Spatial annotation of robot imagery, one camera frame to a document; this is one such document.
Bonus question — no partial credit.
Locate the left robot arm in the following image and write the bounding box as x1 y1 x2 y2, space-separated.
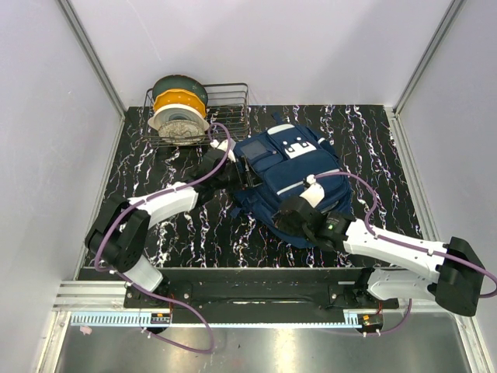
85 149 262 308

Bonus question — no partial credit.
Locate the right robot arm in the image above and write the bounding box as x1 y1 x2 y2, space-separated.
273 197 485 317

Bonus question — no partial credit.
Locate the white plate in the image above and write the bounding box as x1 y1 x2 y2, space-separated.
148 104 209 131

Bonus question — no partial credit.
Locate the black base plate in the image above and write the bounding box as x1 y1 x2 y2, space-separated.
77 266 405 326

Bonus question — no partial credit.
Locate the dark green plate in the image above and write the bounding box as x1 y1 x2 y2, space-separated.
152 75 208 105

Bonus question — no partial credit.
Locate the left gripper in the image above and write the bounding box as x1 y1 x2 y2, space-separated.
213 155 263 194

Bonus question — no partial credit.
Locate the wire dish rack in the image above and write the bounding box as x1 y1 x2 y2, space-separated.
139 82 250 148

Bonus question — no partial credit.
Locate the yellow plate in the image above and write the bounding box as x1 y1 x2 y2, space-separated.
153 89 207 117

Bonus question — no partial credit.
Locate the grey speckled plate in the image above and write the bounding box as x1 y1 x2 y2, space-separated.
158 120 205 146

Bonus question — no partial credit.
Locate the navy blue student backpack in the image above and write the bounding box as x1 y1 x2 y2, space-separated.
232 124 352 249

